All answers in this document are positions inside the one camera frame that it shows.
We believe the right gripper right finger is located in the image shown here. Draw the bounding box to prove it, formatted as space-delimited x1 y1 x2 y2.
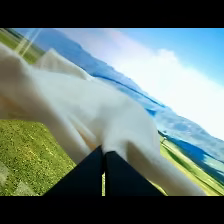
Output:
104 150 165 197

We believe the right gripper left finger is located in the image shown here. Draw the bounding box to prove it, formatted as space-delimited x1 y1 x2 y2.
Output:
43 145 104 197

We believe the white garment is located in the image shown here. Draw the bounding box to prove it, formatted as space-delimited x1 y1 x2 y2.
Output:
0 42 207 197

